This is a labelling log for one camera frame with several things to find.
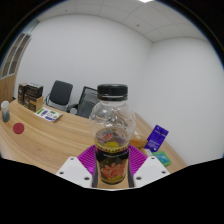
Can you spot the grey mesh office chair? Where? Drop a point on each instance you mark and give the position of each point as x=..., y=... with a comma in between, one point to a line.
x=85, y=103

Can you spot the white and grey cup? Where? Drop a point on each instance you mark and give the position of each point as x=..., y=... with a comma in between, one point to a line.
x=5, y=111

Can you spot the flat round red coaster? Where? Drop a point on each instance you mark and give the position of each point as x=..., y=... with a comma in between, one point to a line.
x=18, y=128

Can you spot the orange box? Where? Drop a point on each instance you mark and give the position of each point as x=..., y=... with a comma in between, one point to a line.
x=140, y=141

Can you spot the clear bottle with black cap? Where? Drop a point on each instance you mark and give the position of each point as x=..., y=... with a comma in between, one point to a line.
x=112, y=120

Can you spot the tan cardboard box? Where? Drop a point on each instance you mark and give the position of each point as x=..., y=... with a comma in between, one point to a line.
x=33, y=104

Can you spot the black office chair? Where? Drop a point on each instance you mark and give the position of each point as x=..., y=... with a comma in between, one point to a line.
x=60, y=93

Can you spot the white printed leaflet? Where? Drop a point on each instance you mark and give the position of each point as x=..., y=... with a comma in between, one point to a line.
x=48, y=114

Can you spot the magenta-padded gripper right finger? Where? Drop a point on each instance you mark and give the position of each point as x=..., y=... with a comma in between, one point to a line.
x=150, y=168

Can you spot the purple card package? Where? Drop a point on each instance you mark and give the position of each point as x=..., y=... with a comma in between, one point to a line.
x=156, y=138

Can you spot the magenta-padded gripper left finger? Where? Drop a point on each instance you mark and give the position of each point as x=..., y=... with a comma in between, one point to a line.
x=75, y=169

